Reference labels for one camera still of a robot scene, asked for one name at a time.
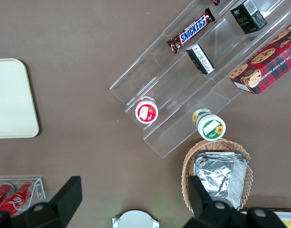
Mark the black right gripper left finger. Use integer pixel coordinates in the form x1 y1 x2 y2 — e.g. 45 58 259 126
7 176 83 228

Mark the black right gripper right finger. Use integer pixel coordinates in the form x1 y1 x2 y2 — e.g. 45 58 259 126
183 176 250 228

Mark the light wicker basket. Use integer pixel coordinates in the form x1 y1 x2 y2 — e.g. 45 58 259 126
181 139 254 212

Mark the cream rectangular serving tray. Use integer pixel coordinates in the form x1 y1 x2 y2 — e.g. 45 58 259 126
0 58 39 139

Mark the clear acrylic bottle rack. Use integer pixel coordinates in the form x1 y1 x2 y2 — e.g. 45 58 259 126
0 177 46 216

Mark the silver aluminium foil container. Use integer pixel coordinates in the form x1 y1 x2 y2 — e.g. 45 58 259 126
194 152 250 211

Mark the red cola bottle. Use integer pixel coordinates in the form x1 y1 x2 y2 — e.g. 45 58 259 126
0 182 16 211
0 180 36 216

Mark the green lid sunflower cup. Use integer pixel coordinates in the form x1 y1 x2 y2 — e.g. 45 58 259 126
192 108 226 141

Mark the red lid yogurt cup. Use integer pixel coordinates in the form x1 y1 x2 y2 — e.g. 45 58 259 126
135 96 159 124

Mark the clear acrylic stepped shelf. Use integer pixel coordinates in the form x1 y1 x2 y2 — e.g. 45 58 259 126
109 0 291 159

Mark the small black carton box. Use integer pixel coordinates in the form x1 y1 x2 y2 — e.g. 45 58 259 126
230 0 268 35
186 43 216 76

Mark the red tartan cookie box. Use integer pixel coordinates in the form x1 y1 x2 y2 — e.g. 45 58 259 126
229 20 291 95

